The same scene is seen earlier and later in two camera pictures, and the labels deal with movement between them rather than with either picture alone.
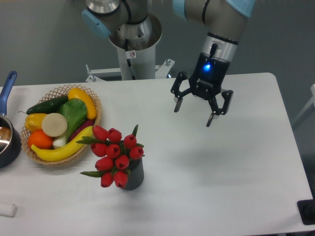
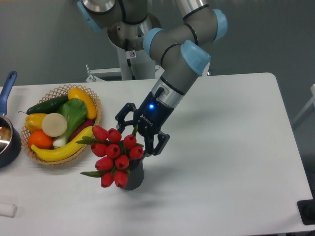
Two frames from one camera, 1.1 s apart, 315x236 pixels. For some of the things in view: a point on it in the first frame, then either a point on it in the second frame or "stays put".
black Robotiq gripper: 206,80 to 149,116
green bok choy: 75,110 stays put
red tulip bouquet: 115,152 stays put
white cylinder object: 8,210 stays put
